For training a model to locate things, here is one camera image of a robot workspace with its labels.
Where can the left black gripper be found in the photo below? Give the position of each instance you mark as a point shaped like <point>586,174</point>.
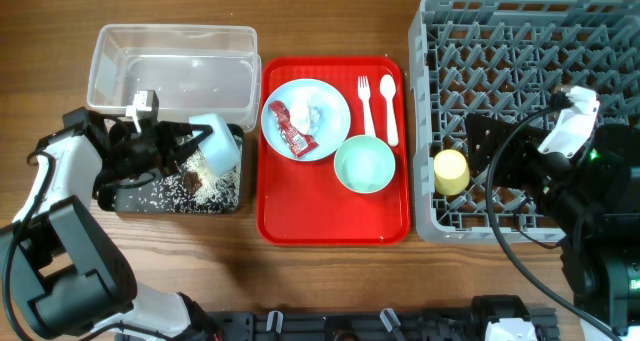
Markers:
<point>169,133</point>

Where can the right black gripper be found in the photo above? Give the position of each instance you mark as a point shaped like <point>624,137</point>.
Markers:
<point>490,131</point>

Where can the light blue small bowl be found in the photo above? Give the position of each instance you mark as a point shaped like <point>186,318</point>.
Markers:
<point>218,148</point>

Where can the white rice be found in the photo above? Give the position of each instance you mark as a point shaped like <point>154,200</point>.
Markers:
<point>210,181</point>

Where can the yellow plastic cup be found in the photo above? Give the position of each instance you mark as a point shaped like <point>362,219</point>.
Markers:
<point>451,172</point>

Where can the white napkin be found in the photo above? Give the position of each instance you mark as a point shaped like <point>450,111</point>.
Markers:
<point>304,117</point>

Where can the brown food scrap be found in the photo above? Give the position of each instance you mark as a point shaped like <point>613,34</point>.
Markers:
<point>191,182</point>

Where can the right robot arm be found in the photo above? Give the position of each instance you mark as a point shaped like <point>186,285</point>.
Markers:
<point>592,195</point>

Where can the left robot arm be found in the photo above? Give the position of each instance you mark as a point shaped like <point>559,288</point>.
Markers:
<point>61,274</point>

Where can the grey dishwasher rack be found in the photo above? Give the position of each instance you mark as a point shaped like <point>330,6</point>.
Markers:
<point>502,59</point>

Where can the black plastic tray bin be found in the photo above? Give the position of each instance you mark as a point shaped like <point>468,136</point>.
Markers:
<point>150,201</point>

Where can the clear plastic bin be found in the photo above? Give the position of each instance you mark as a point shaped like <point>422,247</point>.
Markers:
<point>194,69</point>

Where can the red ketchup packet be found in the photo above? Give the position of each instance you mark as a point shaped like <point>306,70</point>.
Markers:
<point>299,144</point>

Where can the light blue plate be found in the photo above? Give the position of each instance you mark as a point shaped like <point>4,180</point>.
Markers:
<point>330,131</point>

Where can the white plastic spoon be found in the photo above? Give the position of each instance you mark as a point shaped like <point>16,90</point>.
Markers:
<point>388,91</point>

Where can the red serving tray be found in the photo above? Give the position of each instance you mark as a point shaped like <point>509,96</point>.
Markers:
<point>301,202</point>

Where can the mint green bowl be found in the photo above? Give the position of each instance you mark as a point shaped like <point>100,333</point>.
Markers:
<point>364,164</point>

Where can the white plastic fork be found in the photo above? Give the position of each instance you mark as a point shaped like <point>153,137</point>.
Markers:
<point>364,93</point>

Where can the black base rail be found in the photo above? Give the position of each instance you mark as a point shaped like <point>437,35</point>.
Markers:
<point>498,317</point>

